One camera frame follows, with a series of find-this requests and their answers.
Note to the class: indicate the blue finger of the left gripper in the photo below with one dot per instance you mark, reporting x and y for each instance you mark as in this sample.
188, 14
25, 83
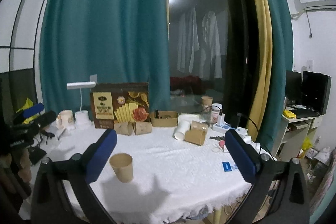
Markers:
33, 110
45, 119

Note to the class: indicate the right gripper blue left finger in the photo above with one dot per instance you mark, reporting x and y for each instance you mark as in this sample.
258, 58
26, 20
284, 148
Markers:
97, 155

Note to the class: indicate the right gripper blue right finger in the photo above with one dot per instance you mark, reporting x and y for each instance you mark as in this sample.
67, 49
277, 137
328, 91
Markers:
243, 154

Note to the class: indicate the brown paper cup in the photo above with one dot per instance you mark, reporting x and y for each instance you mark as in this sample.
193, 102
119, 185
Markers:
122, 164

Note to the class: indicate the lying brown cup left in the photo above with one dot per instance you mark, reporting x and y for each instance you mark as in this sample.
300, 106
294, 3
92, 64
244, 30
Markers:
124, 128

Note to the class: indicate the lying brown cup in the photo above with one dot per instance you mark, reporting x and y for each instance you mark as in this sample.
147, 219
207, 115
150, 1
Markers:
195, 136
124, 128
199, 127

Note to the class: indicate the lying brown cup open mouth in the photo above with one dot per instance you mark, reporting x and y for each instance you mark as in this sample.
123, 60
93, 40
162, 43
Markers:
141, 128

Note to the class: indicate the lying brown cup right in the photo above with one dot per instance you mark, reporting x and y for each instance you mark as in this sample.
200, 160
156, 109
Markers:
195, 136

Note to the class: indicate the lying brown cup behind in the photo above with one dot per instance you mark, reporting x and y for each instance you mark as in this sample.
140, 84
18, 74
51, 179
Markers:
199, 127

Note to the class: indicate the upright brown cup far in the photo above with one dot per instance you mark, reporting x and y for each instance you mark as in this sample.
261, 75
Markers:
207, 101

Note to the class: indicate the white paper cup lying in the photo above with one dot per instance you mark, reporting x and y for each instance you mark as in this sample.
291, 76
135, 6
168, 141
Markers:
182, 128

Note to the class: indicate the person left hand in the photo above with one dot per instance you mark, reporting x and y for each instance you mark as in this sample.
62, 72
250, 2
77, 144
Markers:
16, 173

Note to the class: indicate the blue card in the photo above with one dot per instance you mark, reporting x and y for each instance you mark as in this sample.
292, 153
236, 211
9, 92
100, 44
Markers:
228, 167

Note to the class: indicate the white cartoon mug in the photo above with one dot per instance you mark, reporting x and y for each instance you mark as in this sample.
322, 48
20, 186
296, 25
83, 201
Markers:
65, 119

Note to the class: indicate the black key bunch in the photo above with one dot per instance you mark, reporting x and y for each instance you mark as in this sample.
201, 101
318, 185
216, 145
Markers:
218, 138

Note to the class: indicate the white power strip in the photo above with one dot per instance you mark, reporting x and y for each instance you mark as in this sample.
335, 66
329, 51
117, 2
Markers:
243, 132

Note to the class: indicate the black power adapter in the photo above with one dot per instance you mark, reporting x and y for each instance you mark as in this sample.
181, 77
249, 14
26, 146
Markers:
235, 121

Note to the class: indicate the white desk lamp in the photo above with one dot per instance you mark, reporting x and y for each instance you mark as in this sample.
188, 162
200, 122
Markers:
82, 119

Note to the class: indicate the white charger plug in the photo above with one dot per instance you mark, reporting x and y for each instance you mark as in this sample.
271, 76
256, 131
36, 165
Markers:
220, 120

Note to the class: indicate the white computer desk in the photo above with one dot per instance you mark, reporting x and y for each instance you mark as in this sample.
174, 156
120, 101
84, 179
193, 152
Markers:
291, 135

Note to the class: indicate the brown cracker box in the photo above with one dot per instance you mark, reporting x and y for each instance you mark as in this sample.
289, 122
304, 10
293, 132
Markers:
119, 103

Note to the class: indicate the white lace tablecloth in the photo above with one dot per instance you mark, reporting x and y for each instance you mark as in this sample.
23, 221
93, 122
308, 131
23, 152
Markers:
172, 179

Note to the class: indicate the clear jar white lid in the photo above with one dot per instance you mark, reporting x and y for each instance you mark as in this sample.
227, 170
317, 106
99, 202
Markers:
216, 111

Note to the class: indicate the yellow object on desk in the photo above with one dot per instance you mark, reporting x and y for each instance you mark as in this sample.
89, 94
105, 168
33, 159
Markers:
288, 114

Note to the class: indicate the brown paper food tray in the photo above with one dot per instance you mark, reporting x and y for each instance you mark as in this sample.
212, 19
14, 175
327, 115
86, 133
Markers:
164, 118

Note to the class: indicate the black computer monitor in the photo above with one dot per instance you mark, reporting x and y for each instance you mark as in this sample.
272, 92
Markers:
307, 93

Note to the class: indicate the teal curtain left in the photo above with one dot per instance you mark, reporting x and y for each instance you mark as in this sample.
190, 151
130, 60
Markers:
119, 41

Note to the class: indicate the teal curtain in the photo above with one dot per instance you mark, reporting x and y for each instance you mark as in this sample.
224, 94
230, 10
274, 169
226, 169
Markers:
282, 60
119, 41

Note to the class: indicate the yellow curtain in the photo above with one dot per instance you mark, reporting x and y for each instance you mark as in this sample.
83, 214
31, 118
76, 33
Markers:
265, 67

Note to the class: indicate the teal curtain right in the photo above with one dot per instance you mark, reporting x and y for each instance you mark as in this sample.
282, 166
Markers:
282, 60

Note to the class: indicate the white air conditioner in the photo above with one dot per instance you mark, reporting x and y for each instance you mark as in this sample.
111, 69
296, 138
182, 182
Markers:
303, 6

